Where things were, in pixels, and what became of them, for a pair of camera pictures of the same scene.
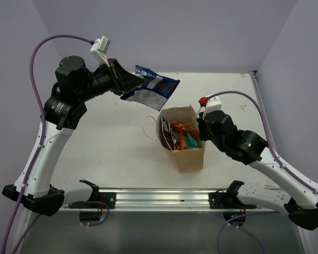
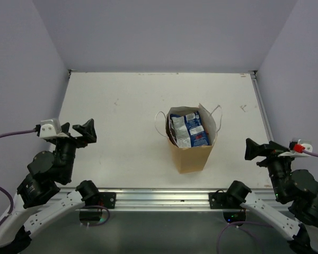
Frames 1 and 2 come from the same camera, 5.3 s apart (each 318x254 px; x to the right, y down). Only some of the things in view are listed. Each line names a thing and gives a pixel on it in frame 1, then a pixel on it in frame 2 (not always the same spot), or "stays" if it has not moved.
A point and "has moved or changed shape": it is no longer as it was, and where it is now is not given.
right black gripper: (201, 124) → (253, 148)
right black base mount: (229, 200) stays
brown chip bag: (167, 137) has moved or changed shape
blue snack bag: (155, 90) → (188, 130)
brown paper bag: (188, 160) has moved or changed shape
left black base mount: (97, 200) stays
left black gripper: (127, 81) → (88, 131)
